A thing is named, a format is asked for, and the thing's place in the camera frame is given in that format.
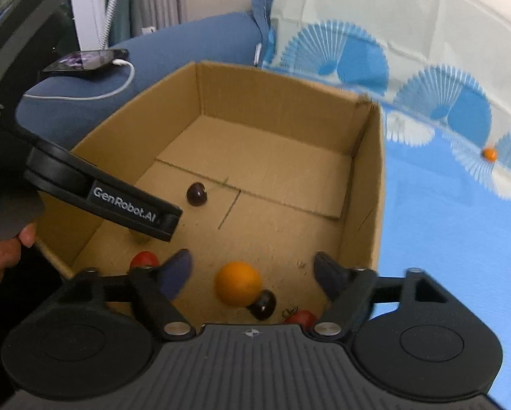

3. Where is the white charging cable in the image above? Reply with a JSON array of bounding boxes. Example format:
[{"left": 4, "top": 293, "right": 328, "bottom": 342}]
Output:
[{"left": 24, "top": 57, "right": 136, "bottom": 102}]

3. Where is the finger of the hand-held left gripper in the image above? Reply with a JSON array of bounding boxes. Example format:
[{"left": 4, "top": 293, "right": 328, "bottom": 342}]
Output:
[{"left": 25, "top": 138, "right": 183, "bottom": 242}]

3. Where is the braided steamer hose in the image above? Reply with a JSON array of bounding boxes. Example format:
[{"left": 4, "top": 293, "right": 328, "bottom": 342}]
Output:
[{"left": 97, "top": 0, "right": 126, "bottom": 49}]

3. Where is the red cherry tomato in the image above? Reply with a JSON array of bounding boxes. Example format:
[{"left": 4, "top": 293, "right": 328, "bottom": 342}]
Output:
[
  {"left": 129, "top": 251, "right": 160, "bottom": 271},
  {"left": 282, "top": 306, "right": 318, "bottom": 332}
]

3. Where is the black smartphone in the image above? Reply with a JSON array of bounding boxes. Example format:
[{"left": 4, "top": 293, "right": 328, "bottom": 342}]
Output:
[{"left": 42, "top": 50, "right": 130, "bottom": 79}]

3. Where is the brown cardboard box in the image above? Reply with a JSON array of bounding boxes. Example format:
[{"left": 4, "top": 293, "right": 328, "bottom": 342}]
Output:
[{"left": 36, "top": 60, "right": 386, "bottom": 330}]

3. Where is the dark purple plum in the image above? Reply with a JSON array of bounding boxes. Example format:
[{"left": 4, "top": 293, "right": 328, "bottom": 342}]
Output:
[
  {"left": 247, "top": 289, "right": 277, "bottom": 321},
  {"left": 186, "top": 182, "right": 208, "bottom": 206}
]

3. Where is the blue fan-print sheet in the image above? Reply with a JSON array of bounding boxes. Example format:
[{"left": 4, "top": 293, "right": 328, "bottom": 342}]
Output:
[{"left": 251, "top": 0, "right": 511, "bottom": 396}]

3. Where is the person's left hand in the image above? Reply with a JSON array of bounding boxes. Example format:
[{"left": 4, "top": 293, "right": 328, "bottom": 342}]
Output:
[{"left": 0, "top": 223, "right": 38, "bottom": 293}]

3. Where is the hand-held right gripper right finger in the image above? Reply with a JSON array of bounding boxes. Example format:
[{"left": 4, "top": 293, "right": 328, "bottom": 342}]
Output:
[{"left": 311, "top": 252, "right": 452, "bottom": 342}]

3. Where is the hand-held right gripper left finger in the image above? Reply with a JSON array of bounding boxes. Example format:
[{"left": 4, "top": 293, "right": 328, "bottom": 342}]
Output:
[{"left": 68, "top": 248, "right": 196, "bottom": 341}]

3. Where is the white door frame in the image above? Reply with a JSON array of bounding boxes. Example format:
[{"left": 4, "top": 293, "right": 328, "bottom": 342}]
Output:
[{"left": 67, "top": 0, "right": 108, "bottom": 49}]

